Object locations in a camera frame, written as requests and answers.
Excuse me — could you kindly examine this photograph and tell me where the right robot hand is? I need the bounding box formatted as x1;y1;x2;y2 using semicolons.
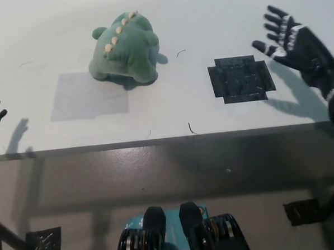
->
250;1;334;105

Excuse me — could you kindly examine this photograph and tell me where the green plush dinosaur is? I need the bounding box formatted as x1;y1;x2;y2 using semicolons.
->
85;9;162;87

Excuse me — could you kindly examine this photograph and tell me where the black tape patch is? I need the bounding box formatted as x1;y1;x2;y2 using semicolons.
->
206;54;277;105

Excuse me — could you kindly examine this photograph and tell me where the grey tape patch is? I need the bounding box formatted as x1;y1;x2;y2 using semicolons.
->
48;69;130;122

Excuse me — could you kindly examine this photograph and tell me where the robot torso black teal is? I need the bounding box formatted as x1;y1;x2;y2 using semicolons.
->
112;199;251;250

